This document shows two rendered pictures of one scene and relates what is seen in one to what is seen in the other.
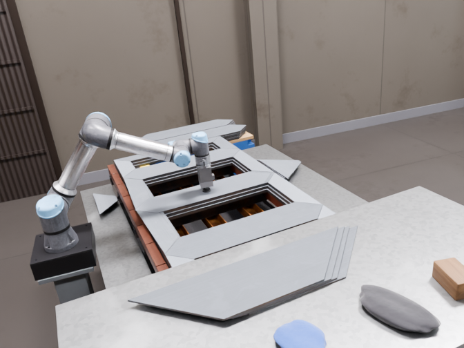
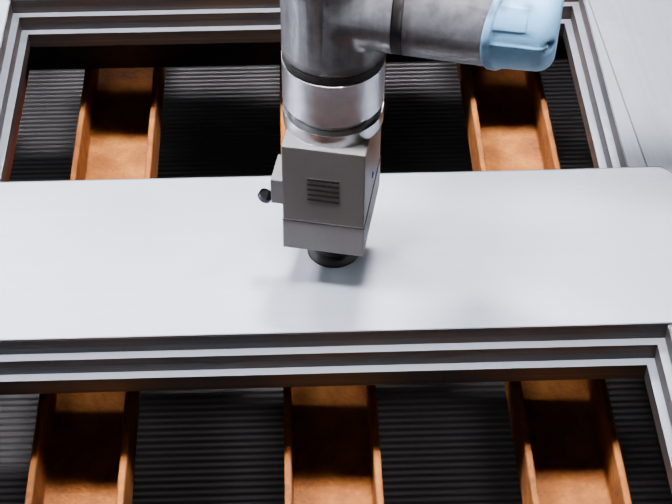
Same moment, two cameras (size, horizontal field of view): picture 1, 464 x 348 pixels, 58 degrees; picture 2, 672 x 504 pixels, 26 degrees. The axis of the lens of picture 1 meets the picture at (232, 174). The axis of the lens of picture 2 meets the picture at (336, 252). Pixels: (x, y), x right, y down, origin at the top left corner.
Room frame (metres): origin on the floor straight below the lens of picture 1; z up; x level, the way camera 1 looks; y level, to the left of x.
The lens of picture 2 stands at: (2.73, 0.42, 1.70)
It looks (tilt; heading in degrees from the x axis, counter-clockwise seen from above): 45 degrees down; 200
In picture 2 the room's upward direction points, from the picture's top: straight up
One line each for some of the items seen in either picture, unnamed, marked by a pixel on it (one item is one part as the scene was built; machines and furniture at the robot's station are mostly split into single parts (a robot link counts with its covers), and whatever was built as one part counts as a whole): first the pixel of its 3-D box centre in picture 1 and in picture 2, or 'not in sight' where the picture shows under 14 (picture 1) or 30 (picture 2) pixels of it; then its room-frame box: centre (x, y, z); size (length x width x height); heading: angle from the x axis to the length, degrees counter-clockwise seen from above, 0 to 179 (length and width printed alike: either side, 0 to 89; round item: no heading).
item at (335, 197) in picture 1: (295, 178); not in sight; (2.25, -0.37, 0.74); 1.20 x 0.26 x 0.03; 22
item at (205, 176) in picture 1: (206, 173); (318, 156); (1.94, 0.12, 0.96); 0.10 x 0.09 x 0.16; 100
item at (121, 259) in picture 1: (112, 233); not in sight; (1.95, 0.67, 0.67); 1.30 x 0.20 x 0.03; 22
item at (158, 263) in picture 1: (137, 221); not in sight; (1.81, 0.48, 0.80); 1.62 x 0.04 x 0.06; 22
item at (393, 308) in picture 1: (394, 308); not in sight; (0.77, -0.35, 1.07); 0.20 x 0.10 x 0.03; 37
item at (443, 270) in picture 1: (455, 277); not in sight; (0.84, -0.53, 1.07); 0.10 x 0.06 x 0.05; 6
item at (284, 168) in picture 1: (282, 165); not in sight; (2.39, -0.31, 0.77); 0.45 x 0.20 x 0.04; 22
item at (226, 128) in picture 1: (192, 136); not in sight; (2.99, 0.26, 0.82); 0.80 x 0.40 x 0.06; 112
